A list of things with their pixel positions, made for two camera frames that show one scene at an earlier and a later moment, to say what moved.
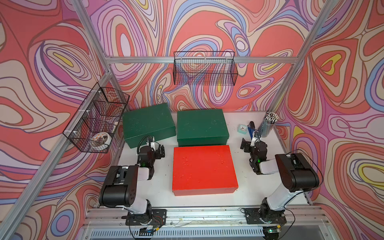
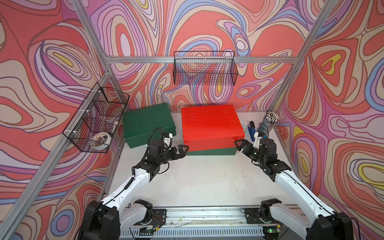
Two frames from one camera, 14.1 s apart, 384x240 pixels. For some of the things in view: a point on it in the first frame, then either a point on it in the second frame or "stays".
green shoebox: x=157 y=121 stays
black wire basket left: x=92 y=127 stays
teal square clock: x=242 y=128 stays
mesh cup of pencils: x=271 y=118 stays
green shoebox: x=202 y=128 to x=232 y=151
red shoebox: x=203 y=170 to x=211 y=127
